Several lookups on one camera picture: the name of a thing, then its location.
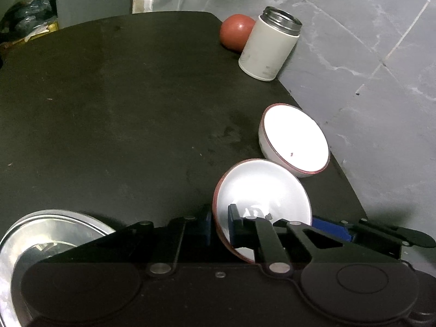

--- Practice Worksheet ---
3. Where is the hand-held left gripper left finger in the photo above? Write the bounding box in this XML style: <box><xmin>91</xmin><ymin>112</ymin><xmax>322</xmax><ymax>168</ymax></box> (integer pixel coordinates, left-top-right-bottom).
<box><xmin>82</xmin><ymin>204</ymin><xmax>214</xmax><ymax>278</ymax></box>

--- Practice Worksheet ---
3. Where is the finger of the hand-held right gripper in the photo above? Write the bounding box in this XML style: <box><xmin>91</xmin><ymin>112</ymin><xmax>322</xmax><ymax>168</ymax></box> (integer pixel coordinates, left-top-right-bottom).
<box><xmin>359</xmin><ymin>218</ymin><xmax>432</xmax><ymax>249</ymax></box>
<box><xmin>311</xmin><ymin>216</ymin><xmax>403</xmax><ymax>260</ymax></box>

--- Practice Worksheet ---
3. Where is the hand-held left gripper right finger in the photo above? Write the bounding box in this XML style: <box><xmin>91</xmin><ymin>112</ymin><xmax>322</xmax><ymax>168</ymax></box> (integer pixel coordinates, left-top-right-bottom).
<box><xmin>228</xmin><ymin>204</ymin><xmax>353</xmax><ymax>277</ymax></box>

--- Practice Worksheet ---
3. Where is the white ceramic bowl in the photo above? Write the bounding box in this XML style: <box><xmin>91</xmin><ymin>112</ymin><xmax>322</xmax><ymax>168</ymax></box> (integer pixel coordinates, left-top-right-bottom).
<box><xmin>258</xmin><ymin>104</ymin><xmax>331</xmax><ymax>178</ymax></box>
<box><xmin>212</xmin><ymin>158</ymin><xmax>312</xmax><ymax>264</ymax></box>

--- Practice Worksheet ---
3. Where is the stainless steel bowl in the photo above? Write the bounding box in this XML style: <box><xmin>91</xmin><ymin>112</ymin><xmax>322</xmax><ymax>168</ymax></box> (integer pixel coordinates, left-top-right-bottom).
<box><xmin>14</xmin><ymin>215</ymin><xmax>114</xmax><ymax>268</ymax></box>

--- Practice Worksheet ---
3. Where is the stainless steel plate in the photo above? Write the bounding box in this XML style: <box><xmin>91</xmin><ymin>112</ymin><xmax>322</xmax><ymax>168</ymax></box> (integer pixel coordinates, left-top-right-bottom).
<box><xmin>0</xmin><ymin>209</ymin><xmax>118</xmax><ymax>327</ymax></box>

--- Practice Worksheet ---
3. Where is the white thermos cup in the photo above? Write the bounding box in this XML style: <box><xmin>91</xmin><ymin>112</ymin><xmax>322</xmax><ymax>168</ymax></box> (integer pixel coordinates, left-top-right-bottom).
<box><xmin>238</xmin><ymin>6</ymin><xmax>302</xmax><ymax>81</ymax></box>

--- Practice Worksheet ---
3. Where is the red tomato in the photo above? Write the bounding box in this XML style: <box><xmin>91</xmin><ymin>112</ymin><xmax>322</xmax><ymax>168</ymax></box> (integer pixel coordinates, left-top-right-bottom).
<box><xmin>219</xmin><ymin>14</ymin><xmax>257</xmax><ymax>54</ymax></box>

